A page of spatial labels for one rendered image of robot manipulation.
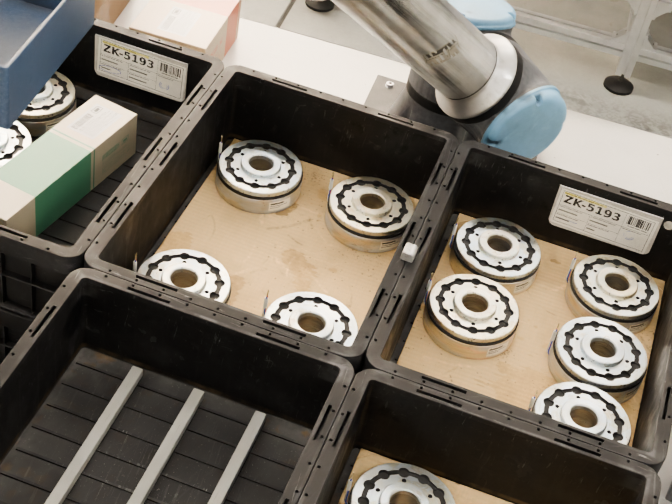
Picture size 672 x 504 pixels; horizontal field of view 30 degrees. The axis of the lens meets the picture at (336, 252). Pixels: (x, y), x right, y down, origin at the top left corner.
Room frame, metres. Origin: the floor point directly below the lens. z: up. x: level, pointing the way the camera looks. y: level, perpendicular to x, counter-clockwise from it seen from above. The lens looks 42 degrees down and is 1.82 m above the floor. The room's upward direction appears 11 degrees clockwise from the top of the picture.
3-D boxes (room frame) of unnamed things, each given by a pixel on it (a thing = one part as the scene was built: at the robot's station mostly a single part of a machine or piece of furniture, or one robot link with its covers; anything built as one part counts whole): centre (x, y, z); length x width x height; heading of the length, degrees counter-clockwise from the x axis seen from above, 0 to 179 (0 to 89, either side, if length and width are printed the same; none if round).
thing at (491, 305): (1.00, -0.16, 0.86); 0.05 x 0.05 x 0.01
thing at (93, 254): (1.05, 0.07, 0.92); 0.40 x 0.30 x 0.02; 169
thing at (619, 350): (0.97, -0.30, 0.86); 0.05 x 0.05 x 0.01
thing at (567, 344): (0.97, -0.30, 0.86); 0.10 x 0.10 x 0.01
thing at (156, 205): (1.05, 0.07, 0.87); 0.40 x 0.30 x 0.11; 169
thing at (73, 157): (1.08, 0.34, 0.86); 0.24 x 0.06 x 0.06; 159
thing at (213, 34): (1.60, 0.29, 0.74); 0.16 x 0.12 x 0.07; 172
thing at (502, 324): (1.00, -0.16, 0.86); 0.10 x 0.10 x 0.01
